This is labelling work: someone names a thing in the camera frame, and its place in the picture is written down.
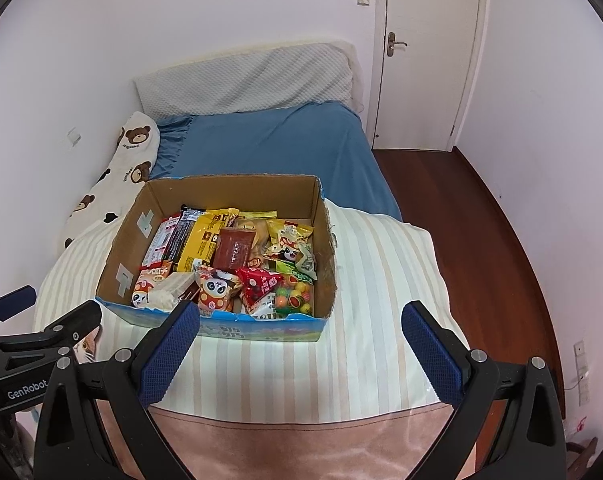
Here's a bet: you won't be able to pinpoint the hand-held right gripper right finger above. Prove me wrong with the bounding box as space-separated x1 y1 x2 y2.
401 301 567 480

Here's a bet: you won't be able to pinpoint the red triangular snack packet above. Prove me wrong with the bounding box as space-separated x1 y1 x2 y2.
236 266 288 303

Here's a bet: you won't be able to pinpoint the orange panda snack packet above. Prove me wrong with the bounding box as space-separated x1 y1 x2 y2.
196 266 242 316
132 265 175 309

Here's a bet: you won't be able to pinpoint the dark red snack packet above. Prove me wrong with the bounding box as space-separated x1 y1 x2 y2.
212 227 256 272

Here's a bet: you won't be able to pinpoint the white and red snack packet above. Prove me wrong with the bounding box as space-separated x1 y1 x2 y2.
142 214 182 267

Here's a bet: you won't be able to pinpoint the colourful candy ball packet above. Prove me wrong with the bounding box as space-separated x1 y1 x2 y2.
269 280 315 318

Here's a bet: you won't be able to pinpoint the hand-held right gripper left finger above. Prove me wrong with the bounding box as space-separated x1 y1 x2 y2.
33 300 201 480

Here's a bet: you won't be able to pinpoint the cat print blanket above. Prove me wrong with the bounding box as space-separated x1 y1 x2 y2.
32 197 475 480

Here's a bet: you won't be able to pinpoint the bear print pillow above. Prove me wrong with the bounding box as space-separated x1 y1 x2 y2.
63 111 161 251

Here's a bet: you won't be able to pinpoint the white door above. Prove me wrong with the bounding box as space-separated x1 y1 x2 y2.
371 0 482 152

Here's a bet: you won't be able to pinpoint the white chocolate stick box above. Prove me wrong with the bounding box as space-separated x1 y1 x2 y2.
149 271 202 311

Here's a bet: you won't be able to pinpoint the blue bed sheet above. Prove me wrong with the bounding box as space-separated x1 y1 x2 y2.
152 101 403 223

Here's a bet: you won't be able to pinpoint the yellow cake packet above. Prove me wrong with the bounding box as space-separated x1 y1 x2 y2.
234 212 277 261

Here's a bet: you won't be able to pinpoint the yellow snack packet black labels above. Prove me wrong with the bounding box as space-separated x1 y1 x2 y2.
176 208 240 273

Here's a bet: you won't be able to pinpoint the small green white snack packet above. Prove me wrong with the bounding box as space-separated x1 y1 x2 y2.
289 242 317 286

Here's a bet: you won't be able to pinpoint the yellow panda snack packet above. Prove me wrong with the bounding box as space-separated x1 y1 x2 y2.
264 219 315 263

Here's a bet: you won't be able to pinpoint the cardboard box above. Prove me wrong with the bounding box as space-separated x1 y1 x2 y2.
94 175 338 343

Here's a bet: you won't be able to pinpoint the grey pillow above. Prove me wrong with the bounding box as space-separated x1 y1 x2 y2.
133 42 356 121

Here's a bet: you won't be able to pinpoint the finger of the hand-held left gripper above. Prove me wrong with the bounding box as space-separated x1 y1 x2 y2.
0 285 37 336
32 300 103 356

